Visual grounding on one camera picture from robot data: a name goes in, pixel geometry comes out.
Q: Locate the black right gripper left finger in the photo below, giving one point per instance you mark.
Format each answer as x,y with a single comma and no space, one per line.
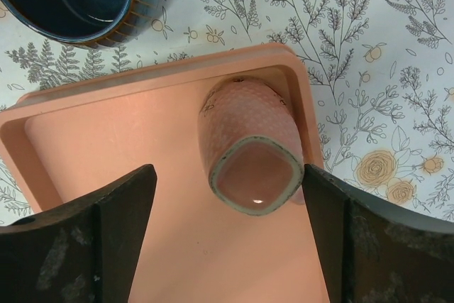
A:
86,250

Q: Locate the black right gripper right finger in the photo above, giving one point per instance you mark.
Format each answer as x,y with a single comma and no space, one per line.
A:
372,250

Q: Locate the salmon textured mug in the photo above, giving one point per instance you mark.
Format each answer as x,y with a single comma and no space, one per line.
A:
250,146

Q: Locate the salmon pink tray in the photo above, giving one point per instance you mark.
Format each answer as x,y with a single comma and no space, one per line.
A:
64,142

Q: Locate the floral table mat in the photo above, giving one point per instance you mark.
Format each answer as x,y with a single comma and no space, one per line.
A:
380,74

